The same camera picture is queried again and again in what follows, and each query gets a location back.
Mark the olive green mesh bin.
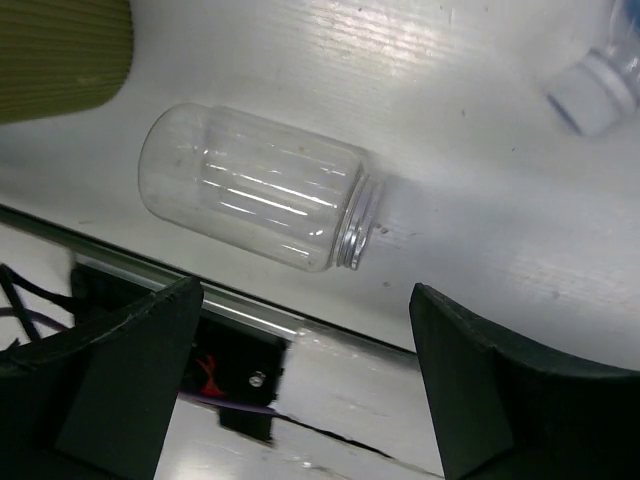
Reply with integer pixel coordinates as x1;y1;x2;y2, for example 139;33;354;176
1;0;134;124

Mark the clear wide-mouth plastic jar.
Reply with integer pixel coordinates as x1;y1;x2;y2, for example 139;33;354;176
138;103;383;272

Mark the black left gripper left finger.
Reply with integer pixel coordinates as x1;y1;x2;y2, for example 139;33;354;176
1;278;203;479

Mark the clear bottle blue label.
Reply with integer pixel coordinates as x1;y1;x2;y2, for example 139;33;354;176
546;1;639;137

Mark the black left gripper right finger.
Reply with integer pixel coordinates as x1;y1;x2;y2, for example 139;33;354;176
409;284;639;479

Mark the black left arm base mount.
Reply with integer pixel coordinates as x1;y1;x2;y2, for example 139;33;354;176
69;264;296;446

